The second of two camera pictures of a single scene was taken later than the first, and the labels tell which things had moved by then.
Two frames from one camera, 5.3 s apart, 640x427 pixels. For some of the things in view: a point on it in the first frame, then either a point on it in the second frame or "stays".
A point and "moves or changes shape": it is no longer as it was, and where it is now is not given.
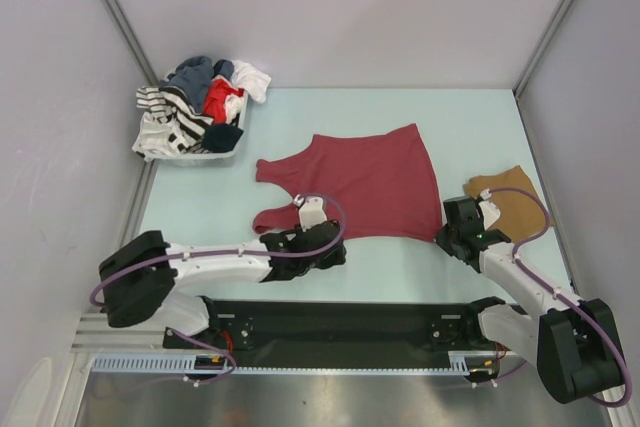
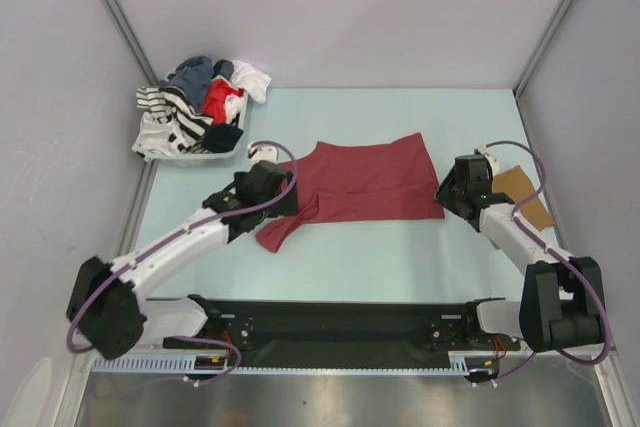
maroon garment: x=382 y=180 moves or changes shape
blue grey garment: x=192 y=74 stays
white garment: x=254 y=81 stays
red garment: x=218 y=91 stays
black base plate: x=337 y=333 stays
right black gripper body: x=446 y=237 -> x=449 y=192
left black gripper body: x=334 y=257 -> x=285 y=206
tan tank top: x=521 y=215 stays
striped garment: x=171 y=127 stays
